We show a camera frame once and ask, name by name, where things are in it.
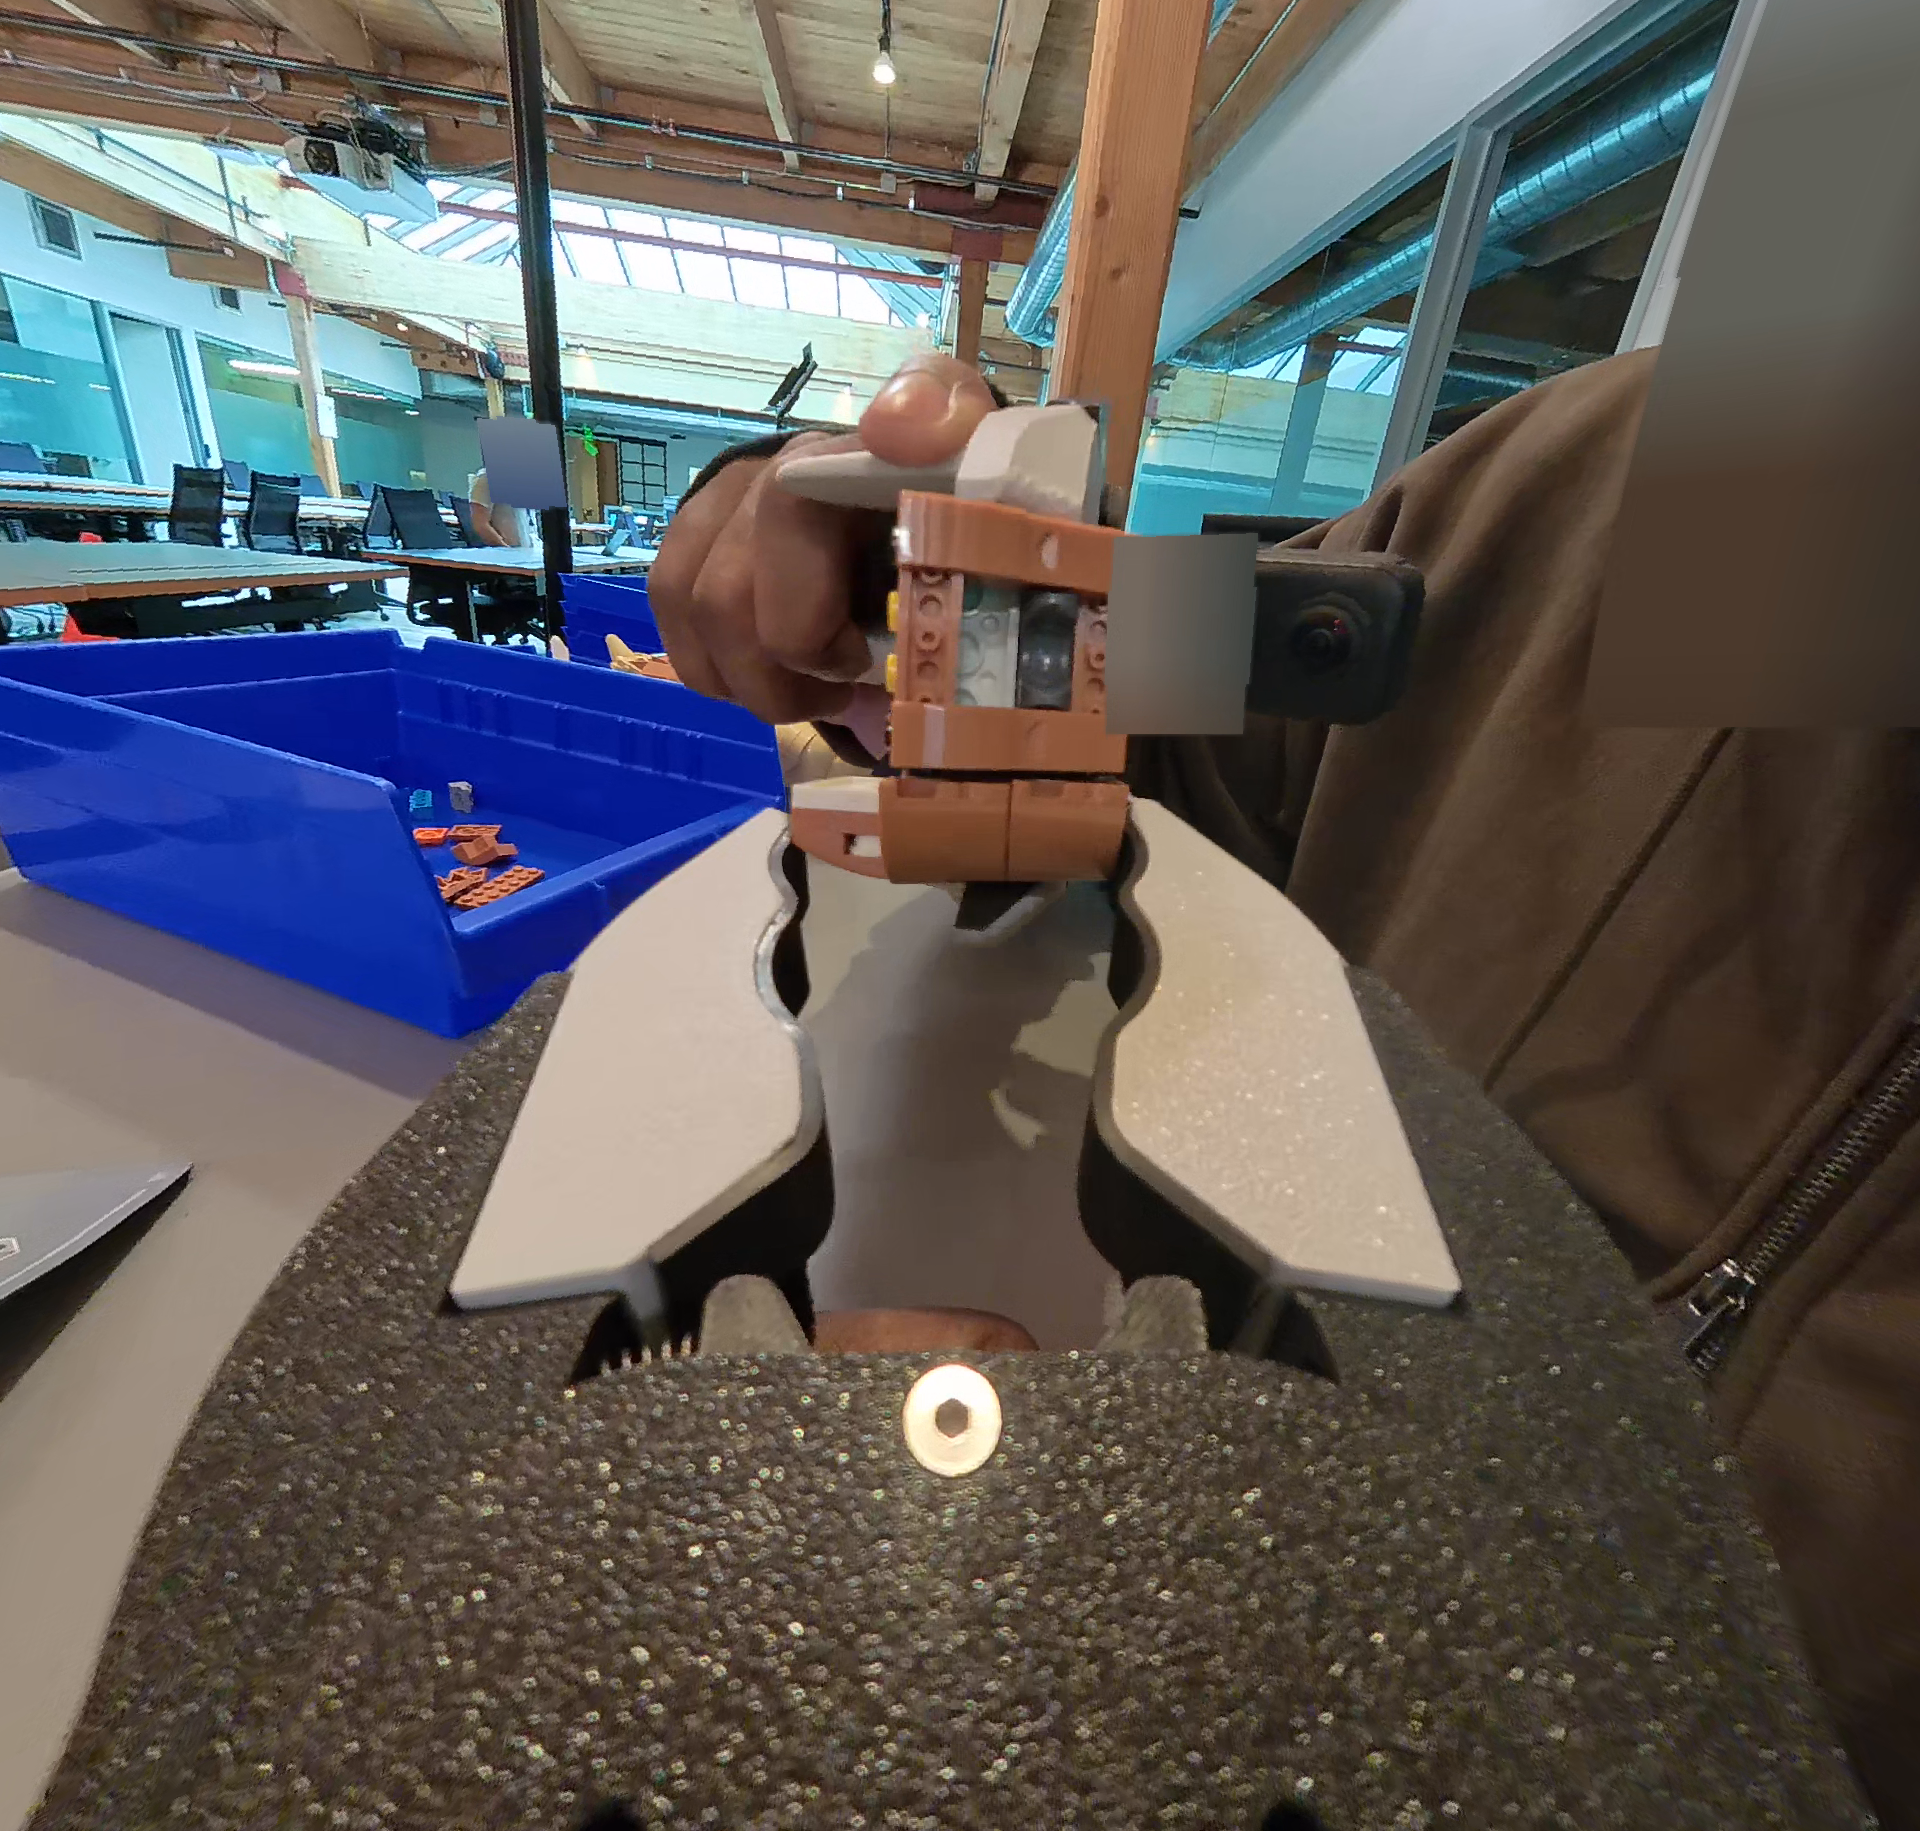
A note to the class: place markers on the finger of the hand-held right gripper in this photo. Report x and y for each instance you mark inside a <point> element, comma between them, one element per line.
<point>1035,459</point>
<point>1012,910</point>

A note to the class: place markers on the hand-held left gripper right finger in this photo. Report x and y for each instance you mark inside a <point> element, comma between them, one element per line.
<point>1276,1112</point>

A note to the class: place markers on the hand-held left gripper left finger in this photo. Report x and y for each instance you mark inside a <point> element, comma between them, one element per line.
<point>645,1096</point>

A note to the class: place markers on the colourful toy brick build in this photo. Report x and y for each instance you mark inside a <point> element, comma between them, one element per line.
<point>976,826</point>

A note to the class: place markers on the person's right forearm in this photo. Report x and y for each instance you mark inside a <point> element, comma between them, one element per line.
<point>1471,616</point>

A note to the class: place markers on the grey desk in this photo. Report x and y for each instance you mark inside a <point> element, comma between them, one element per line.
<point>181,1052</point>

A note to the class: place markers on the brown background desk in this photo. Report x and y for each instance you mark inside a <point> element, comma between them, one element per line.
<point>450,561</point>
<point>181,564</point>

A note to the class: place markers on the person's right hand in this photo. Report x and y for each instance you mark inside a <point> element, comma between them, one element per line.
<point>750,587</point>

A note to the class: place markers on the person's left hand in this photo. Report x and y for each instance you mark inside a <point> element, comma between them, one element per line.
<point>923,1331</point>

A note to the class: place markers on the pile of loose bricks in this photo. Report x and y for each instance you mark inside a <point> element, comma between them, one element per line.
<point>480,865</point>

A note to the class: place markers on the wooden pillar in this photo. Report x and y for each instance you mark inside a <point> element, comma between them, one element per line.
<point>1140,136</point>

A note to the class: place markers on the ceiling track spotlight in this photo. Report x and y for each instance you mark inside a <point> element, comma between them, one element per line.
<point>884,66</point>

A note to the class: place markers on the brown brick figure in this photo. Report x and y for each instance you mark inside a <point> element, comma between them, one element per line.
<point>642,657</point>

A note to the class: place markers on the blue plastic bin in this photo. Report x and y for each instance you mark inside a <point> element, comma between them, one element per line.
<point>226,842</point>
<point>608,610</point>

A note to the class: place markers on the person's brown jacket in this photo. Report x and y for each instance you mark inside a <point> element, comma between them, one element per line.
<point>1726,1036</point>

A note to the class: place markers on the grey instruction booklet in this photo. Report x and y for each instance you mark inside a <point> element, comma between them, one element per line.
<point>61,1216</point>

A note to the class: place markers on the row of black office chairs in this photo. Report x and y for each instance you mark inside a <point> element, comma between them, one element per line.
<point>405,520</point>

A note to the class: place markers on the ceiling projector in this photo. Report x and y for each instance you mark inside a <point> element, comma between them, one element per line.
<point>342,159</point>

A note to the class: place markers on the spiral duct behind glass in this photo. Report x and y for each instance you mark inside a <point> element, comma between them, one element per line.
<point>1575,151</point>

